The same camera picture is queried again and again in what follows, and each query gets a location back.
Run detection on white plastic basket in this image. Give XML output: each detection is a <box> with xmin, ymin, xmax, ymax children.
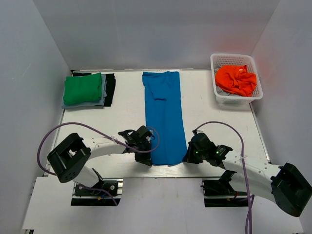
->
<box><xmin>210</xmin><ymin>53</ymin><xmax>263</xmax><ymax>104</ymax></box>

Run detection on grey t-shirt in basket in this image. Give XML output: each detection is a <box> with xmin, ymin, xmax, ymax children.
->
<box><xmin>214</xmin><ymin>65</ymin><xmax>231</xmax><ymax>96</ymax></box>

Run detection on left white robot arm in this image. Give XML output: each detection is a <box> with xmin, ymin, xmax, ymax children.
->
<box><xmin>47</xmin><ymin>126</ymin><xmax>157</xmax><ymax>195</ymax></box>

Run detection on orange t-shirt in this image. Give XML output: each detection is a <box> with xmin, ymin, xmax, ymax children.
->
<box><xmin>215</xmin><ymin>65</ymin><xmax>256</xmax><ymax>97</ymax></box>

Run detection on folded green t-shirt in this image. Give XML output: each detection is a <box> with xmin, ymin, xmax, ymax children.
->
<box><xmin>63</xmin><ymin>73</ymin><xmax>102</xmax><ymax>105</ymax></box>

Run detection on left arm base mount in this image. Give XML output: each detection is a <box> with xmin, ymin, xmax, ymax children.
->
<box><xmin>71</xmin><ymin>179</ymin><xmax>123</xmax><ymax>207</ymax></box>

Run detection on folded black t-shirt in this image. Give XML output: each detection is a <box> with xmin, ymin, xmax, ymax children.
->
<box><xmin>73</xmin><ymin>72</ymin><xmax>117</xmax><ymax>107</ymax></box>

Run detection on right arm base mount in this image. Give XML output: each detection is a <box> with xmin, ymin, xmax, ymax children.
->
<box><xmin>200</xmin><ymin>179</ymin><xmax>248</xmax><ymax>208</ymax></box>

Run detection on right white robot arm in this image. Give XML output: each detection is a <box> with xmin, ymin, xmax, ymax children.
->
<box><xmin>183</xmin><ymin>133</ymin><xmax>312</xmax><ymax>217</ymax></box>

